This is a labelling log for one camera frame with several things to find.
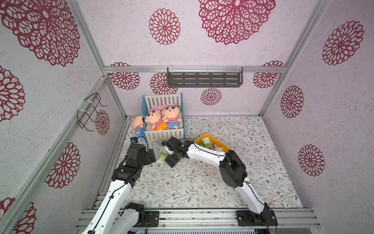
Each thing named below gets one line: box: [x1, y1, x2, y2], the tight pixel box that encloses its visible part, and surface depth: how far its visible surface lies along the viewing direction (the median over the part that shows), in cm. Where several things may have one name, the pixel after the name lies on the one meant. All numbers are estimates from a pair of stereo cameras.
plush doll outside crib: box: [131, 115, 145, 138], surface depth 107 cm
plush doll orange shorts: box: [144, 109, 169, 131], surface depth 105 cm
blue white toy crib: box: [141, 93, 186, 142], surface depth 105 cm
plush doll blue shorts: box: [161, 105, 183, 130], surface depth 105 cm
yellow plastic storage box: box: [194, 133, 231, 153], surface depth 102 cm
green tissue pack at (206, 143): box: [199, 136, 213, 149], surface depth 101 cm
